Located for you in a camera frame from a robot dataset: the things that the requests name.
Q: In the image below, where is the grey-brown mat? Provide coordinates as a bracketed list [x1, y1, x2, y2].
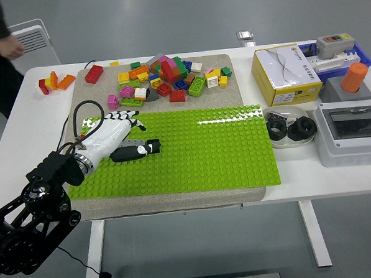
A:
[44, 51, 268, 225]

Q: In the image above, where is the lime large brick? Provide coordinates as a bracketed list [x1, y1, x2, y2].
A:
[187, 76, 208, 98]

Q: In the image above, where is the red sloped brick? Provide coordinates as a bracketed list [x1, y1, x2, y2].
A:
[168, 88, 187, 103]

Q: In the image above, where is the green studded baseplate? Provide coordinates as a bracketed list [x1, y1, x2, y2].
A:
[64, 103, 283, 201]

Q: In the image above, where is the person's right hand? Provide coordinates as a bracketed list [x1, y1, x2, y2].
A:
[0, 34, 26, 62]

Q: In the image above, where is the red yellow orange brick stack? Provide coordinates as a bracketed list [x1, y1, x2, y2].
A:
[38, 70, 60, 96]

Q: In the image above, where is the lime long brick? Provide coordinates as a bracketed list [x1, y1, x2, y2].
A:
[119, 96, 144, 108]

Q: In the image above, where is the white panel heater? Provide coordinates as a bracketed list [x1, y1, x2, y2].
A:
[0, 17, 64, 121]

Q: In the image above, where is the red square brick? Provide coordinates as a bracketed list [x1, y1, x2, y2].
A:
[156, 83, 173, 98]

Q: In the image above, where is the red green brown brick stack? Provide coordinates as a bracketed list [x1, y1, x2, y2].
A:
[160, 55, 190, 84]

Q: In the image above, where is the white table leg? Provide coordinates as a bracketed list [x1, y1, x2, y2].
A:
[297, 199, 334, 269]
[80, 220, 109, 278]

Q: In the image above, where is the orange cylinder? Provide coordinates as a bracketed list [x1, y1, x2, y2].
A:
[339, 62, 370, 94]

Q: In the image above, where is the grey sloped brick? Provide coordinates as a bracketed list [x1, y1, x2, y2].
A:
[145, 86, 160, 103]

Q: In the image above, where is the white terminal strip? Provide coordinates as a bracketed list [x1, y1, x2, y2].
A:
[305, 49, 362, 74]

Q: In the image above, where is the small black adapter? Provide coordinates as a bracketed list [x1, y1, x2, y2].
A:
[303, 43, 318, 58]

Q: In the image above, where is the black hex nut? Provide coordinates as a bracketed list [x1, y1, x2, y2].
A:
[286, 115, 317, 143]
[266, 118, 288, 141]

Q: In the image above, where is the magenta brick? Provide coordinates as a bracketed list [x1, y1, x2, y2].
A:
[119, 85, 135, 99]

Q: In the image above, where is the grey long brick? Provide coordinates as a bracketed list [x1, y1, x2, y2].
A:
[118, 138, 147, 149]

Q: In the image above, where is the black cable with plug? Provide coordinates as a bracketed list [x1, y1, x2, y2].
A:
[47, 59, 112, 278]

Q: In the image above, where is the red long brick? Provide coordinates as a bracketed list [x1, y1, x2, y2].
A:
[84, 64, 105, 85]

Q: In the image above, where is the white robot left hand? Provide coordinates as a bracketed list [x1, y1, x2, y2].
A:
[75, 109, 150, 174]

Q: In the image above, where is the large grey brick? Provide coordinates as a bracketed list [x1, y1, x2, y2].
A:
[145, 52, 170, 74]

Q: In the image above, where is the blue plastic bin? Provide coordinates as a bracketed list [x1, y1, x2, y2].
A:
[298, 39, 371, 85]

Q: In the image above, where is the small black card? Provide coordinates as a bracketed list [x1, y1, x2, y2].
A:
[267, 109, 288, 125]

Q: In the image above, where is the yellow white cardboard box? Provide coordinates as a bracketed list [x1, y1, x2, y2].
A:
[250, 42, 324, 108]

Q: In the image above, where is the white electrical enclosure box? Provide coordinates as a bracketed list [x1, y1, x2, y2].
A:
[313, 99, 371, 169]

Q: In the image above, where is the black square brick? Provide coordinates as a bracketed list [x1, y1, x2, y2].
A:
[144, 139, 162, 155]

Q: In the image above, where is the white dish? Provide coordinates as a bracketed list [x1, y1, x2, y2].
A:
[262, 104, 314, 150]

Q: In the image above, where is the silver metal bracket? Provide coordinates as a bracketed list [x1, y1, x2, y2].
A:
[236, 29, 258, 49]

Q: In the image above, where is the grey block holder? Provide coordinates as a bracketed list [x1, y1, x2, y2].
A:
[318, 75, 371, 103]

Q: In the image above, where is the grey push-button switch box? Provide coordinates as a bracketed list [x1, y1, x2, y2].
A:
[315, 32, 356, 60]

